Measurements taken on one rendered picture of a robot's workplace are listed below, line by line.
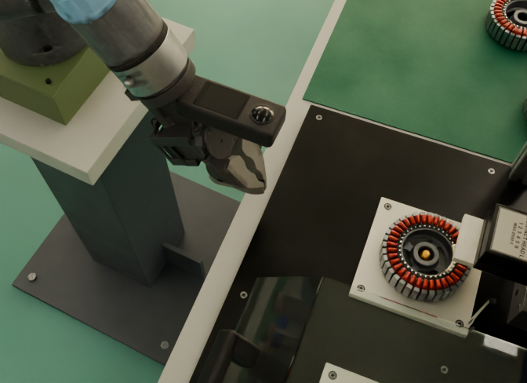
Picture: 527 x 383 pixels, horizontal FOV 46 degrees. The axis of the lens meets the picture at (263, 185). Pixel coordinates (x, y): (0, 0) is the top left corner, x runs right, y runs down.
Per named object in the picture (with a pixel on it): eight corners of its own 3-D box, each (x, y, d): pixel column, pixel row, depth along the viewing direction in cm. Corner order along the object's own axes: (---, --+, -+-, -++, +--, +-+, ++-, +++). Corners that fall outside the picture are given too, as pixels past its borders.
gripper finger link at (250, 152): (244, 171, 84) (208, 127, 78) (279, 171, 80) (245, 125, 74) (235, 189, 83) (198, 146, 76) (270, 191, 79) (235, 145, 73)
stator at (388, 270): (367, 285, 78) (372, 274, 75) (390, 212, 83) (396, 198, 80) (455, 315, 76) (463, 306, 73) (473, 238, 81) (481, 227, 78)
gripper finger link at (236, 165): (235, 189, 83) (198, 146, 76) (270, 191, 79) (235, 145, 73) (226, 209, 81) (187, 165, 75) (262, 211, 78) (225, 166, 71)
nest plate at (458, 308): (347, 297, 79) (349, 293, 78) (379, 200, 86) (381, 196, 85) (464, 339, 76) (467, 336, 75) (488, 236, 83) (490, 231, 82)
